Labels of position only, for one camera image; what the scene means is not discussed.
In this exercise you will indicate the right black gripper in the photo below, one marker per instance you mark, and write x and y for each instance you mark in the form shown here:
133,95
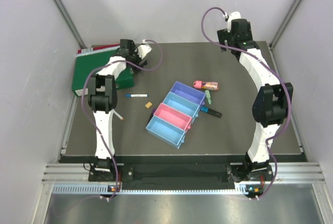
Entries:
223,35

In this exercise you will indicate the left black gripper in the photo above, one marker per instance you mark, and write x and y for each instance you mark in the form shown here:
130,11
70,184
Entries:
133,51

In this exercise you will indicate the white blue pen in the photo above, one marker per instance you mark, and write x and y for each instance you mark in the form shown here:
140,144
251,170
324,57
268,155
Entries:
136,95

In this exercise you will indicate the yellow eraser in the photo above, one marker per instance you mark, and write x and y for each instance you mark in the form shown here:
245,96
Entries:
148,105

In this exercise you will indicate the crayon tube pink cap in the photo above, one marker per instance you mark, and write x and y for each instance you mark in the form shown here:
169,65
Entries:
202,85

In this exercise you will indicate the green highlighter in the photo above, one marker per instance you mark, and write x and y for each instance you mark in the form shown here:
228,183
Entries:
208,97

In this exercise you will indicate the purple drawer bin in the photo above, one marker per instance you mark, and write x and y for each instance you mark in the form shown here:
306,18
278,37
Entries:
188,93

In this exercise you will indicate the light blue bin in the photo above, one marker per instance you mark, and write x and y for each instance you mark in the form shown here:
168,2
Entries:
181,104
166,132

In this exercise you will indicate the pink drawer bin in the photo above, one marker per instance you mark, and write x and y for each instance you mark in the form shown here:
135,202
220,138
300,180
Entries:
173,116

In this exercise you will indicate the blue black marker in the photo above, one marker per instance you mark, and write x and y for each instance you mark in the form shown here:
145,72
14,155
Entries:
211,111

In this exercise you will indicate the purple black highlighter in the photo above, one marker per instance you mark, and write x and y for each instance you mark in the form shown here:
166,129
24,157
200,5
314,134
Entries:
152,114

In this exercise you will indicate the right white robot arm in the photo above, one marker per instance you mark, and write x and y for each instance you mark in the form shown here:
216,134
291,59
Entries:
271,105

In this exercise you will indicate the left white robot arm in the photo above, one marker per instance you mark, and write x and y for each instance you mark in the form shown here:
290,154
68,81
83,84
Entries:
102,99

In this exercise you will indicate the red folder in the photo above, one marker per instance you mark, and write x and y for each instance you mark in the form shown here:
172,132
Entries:
92,51

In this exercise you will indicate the pink pencil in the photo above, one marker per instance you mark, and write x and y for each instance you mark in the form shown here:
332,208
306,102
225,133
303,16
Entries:
118,115

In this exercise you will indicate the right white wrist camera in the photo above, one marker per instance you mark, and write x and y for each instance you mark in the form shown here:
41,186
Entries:
230,17

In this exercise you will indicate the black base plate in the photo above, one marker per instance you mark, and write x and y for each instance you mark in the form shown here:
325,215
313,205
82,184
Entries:
222,172

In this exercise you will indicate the right aluminium frame post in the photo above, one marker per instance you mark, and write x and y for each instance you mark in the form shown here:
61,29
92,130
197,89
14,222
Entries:
285,22

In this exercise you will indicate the aluminium frame post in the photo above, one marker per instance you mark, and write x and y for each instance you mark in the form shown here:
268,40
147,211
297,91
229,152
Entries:
69,22
285,22

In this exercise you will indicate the grey cable duct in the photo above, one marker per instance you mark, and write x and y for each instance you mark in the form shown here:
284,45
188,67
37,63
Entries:
106,189

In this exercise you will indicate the left aluminium frame post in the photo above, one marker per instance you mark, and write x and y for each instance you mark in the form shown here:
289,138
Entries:
69,22

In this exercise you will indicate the aluminium front rail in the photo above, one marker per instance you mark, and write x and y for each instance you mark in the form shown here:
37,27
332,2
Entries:
296,173

